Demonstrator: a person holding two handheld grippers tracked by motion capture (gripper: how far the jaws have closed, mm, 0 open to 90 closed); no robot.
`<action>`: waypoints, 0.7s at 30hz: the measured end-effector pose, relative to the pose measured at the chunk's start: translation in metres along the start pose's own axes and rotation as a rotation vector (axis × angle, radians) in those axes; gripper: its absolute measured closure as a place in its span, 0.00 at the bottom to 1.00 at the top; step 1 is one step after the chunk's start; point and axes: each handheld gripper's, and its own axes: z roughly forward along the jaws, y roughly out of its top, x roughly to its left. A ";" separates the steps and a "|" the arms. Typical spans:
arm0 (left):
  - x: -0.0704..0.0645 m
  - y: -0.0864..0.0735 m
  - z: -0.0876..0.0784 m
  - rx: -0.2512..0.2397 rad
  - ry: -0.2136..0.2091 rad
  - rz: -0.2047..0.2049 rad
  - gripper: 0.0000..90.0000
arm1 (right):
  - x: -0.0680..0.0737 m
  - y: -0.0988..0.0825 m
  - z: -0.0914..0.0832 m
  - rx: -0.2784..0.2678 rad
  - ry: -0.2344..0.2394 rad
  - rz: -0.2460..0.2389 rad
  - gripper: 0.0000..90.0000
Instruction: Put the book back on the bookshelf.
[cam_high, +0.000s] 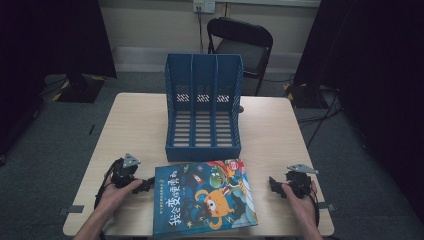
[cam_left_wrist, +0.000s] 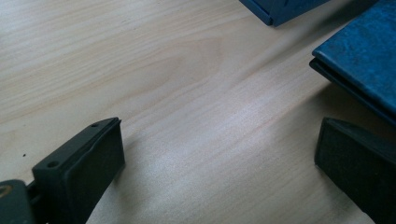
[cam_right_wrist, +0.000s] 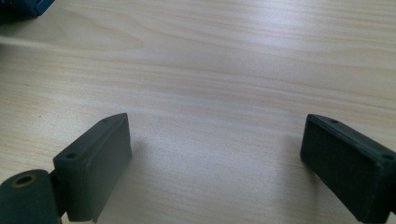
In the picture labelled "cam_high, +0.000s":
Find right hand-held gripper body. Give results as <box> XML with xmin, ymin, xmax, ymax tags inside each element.
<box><xmin>285</xmin><ymin>163</ymin><xmax>319</xmax><ymax>199</ymax></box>

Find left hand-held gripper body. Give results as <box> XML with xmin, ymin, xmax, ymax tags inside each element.
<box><xmin>111</xmin><ymin>153</ymin><xmax>142</xmax><ymax>189</ymax></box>

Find blue cartoon picture book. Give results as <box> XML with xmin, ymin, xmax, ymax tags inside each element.
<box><xmin>152</xmin><ymin>158</ymin><xmax>259</xmax><ymax>238</ymax></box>

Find blue plastic file rack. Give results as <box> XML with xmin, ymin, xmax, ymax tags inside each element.
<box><xmin>164</xmin><ymin>53</ymin><xmax>244</xmax><ymax>163</ymax></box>

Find person's right hand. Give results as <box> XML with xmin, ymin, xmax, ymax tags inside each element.
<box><xmin>281</xmin><ymin>181</ymin><xmax>319</xmax><ymax>230</ymax></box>

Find person's left hand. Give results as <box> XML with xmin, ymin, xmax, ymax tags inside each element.
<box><xmin>96</xmin><ymin>176</ymin><xmax>144</xmax><ymax>221</ymax></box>

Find grey tape piece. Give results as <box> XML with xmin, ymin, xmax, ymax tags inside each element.
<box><xmin>313</xmin><ymin>201</ymin><xmax>337</xmax><ymax>213</ymax></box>
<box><xmin>59</xmin><ymin>204</ymin><xmax>85</xmax><ymax>216</ymax></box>

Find black stand base yellow tape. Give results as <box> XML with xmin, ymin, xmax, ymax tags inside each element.
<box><xmin>52</xmin><ymin>73</ymin><xmax>106</xmax><ymax>104</ymax></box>
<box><xmin>283</xmin><ymin>81</ymin><xmax>334</xmax><ymax>109</ymax></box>

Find black curtain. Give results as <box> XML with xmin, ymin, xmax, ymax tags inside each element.
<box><xmin>0</xmin><ymin>0</ymin><xmax>118</xmax><ymax>161</ymax></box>
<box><xmin>293</xmin><ymin>0</ymin><xmax>424</xmax><ymax>214</ymax></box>

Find black folding chair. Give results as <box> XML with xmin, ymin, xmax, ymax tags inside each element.
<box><xmin>206</xmin><ymin>17</ymin><xmax>274</xmax><ymax>97</ymax></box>

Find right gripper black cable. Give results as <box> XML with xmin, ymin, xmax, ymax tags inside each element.
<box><xmin>308</xmin><ymin>181</ymin><xmax>322</xmax><ymax>228</ymax></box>

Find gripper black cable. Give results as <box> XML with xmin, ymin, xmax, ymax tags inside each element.
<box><xmin>308</xmin><ymin>181</ymin><xmax>322</xmax><ymax>228</ymax></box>
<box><xmin>94</xmin><ymin>159</ymin><xmax>118</xmax><ymax>210</ymax></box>

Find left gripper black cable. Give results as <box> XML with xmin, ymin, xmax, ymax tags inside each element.
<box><xmin>94</xmin><ymin>159</ymin><xmax>118</xmax><ymax>210</ymax></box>

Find black floor cables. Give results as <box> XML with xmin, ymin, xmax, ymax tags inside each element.
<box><xmin>296</xmin><ymin>89</ymin><xmax>344</xmax><ymax>149</ymax></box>

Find black wall socket cable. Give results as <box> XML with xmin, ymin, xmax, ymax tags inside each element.
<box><xmin>197</xmin><ymin>6</ymin><xmax>205</xmax><ymax>54</ymax></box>

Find white wall socket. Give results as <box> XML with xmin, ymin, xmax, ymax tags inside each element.
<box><xmin>193</xmin><ymin>0</ymin><xmax>216</xmax><ymax>14</ymax></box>

